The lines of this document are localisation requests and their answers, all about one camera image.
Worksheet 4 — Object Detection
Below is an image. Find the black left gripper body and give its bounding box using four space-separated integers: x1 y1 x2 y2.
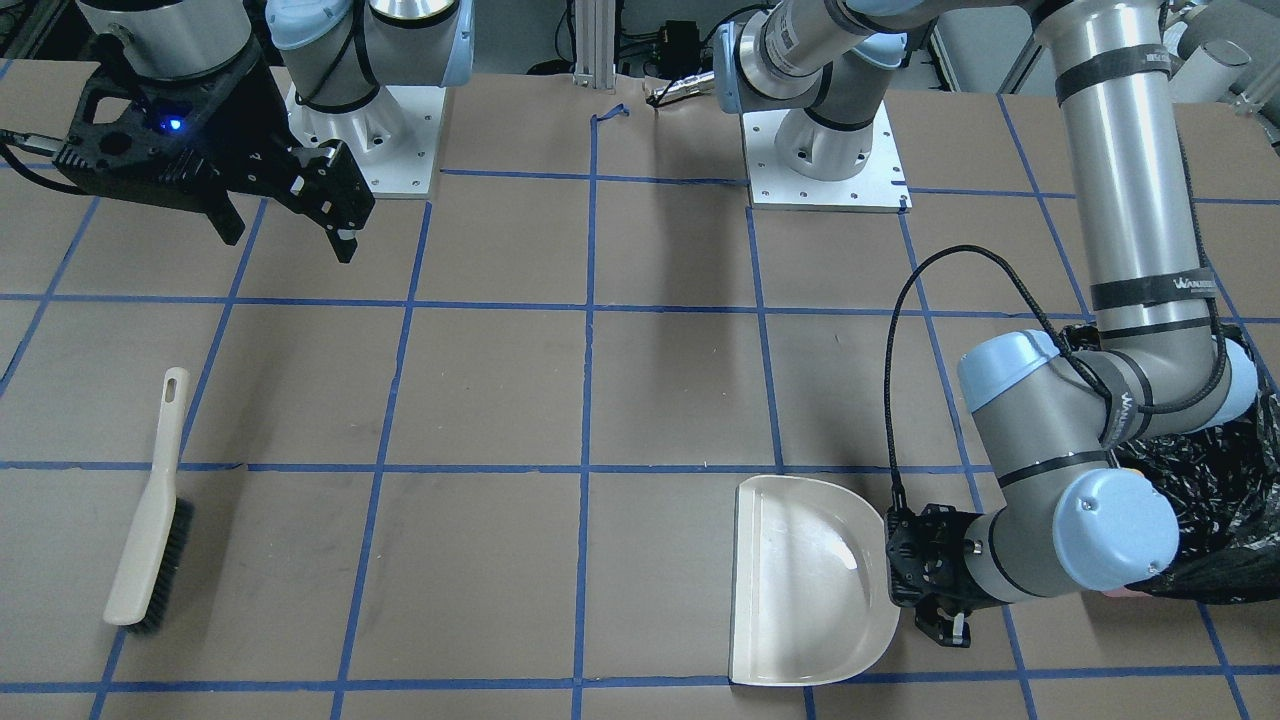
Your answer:
884 503 986 648

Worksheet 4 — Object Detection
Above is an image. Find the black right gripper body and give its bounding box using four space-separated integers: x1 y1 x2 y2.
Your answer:
52 45 306 213

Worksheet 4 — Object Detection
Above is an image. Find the beige dustpan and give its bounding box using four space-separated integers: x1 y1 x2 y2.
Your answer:
728 475 900 687

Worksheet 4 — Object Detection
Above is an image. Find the white hand brush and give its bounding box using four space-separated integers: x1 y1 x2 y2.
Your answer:
102 366 195 634

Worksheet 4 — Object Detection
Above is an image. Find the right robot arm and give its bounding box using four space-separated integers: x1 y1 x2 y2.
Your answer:
37 1 474 263

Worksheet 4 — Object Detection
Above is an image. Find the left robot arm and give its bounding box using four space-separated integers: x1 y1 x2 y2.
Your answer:
886 1 1258 648

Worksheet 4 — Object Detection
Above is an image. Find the pink bin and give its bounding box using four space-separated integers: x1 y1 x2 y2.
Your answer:
1100 587 1155 600

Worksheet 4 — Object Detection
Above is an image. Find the black trash bag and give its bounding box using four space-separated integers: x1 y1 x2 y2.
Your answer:
1100 360 1277 603

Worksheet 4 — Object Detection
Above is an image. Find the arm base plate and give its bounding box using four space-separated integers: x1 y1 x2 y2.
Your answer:
285 85 448 199
740 104 913 213

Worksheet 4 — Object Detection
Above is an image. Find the aluminium frame post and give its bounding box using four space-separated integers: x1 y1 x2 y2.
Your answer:
571 0 620 94

